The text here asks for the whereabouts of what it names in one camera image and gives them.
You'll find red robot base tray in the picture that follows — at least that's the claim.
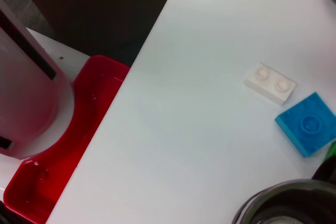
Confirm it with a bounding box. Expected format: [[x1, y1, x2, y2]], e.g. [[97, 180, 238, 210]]
[[4, 55, 131, 223]]

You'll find white robot torso column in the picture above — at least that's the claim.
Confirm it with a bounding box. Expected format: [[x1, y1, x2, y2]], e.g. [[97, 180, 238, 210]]
[[0, 0, 74, 161]]

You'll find white two-stud building block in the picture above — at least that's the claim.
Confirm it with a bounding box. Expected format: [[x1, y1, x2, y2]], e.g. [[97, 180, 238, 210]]
[[243, 62, 297, 104]]

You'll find glass teacup with black sleeve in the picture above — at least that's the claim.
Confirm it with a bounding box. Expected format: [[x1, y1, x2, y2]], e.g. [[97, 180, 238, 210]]
[[230, 159, 336, 224]]

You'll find green building block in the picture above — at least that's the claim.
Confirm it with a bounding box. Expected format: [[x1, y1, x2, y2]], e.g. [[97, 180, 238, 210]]
[[324, 141, 336, 161]]

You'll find blue square building block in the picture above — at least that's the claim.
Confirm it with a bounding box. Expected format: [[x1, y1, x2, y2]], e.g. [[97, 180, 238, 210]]
[[274, 92, 336, 158]]

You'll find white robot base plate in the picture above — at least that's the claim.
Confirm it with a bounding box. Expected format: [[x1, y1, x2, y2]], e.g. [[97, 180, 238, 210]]
[[0, 27, 91, 193]]

